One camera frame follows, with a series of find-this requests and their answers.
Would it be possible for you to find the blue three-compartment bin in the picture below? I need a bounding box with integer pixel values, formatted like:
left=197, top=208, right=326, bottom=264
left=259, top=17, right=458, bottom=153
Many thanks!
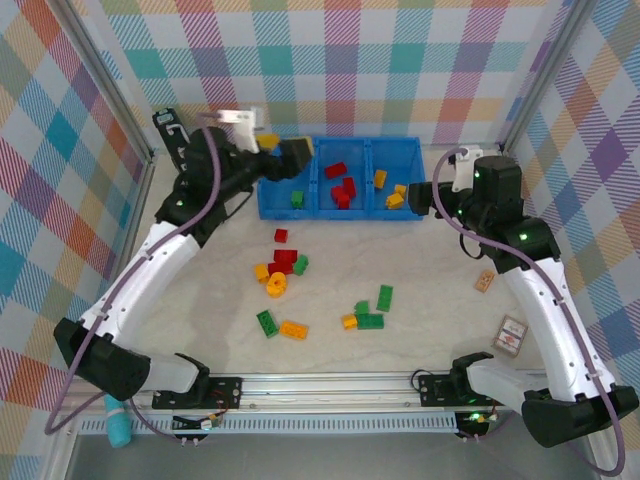
left=255, top=135, right=426, bottom=222

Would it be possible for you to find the small orange wooden tile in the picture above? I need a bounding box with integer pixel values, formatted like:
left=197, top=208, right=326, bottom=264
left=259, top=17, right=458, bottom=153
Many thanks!
left=473, top=269, right=497, bottom=295

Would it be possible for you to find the small printed card box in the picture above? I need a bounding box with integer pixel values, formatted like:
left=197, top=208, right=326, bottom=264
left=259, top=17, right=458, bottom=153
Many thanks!
left=491, top=314, right=530, bottom=358

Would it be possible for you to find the teal marker pen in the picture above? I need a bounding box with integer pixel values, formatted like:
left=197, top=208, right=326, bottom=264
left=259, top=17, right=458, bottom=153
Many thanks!
left=104, top=393, right=133, bottom=448

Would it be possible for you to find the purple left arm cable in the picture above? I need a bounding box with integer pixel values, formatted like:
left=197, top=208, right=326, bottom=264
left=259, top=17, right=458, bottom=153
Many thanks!
left=44, top=112, right=224, bottom=444

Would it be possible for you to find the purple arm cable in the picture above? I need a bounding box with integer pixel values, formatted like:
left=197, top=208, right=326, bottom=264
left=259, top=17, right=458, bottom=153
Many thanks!
left=44, top=112, right=224, bottom=444
left=432, top=147, right=626, bottom=476

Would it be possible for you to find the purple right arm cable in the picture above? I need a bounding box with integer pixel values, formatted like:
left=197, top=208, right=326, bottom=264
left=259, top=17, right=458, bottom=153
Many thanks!
left=432, top=147, right=626, bottom=476

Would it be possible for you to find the aluminium side rail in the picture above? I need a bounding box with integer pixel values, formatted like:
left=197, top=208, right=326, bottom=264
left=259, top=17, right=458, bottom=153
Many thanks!
left=127, top=152, right=161, bottom=251
left=499, top=144, right=551, bottom=236

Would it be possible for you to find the aluminium frame post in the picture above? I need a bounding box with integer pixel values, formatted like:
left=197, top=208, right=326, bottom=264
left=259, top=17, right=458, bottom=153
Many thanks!
left=57, top=0, right=156, bottom=164
left=499, top=0, right=601, bottom=154

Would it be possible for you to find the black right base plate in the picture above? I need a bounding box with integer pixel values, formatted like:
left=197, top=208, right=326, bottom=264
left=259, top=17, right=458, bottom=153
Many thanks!
left=417, top=373, right=512, bottom=409

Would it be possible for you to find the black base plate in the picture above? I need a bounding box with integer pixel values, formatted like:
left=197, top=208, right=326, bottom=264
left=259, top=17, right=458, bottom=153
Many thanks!
left=151, top=376, right=245, bottom=412
left=417, top=373, right=512, bottom=409

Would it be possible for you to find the aluminium mounting rail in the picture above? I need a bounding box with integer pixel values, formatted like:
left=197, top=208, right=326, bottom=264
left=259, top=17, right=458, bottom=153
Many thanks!
left=55, top=370, right=604, bottom=415

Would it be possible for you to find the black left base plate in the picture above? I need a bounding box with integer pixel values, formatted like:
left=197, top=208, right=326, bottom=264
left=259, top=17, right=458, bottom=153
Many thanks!
left=151, top=376, right=245, bottom=412

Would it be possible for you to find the grey slotted cable duct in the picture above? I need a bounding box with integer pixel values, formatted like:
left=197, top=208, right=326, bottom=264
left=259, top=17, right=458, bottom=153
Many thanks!
left=78, top=412, right=460, bottom=435

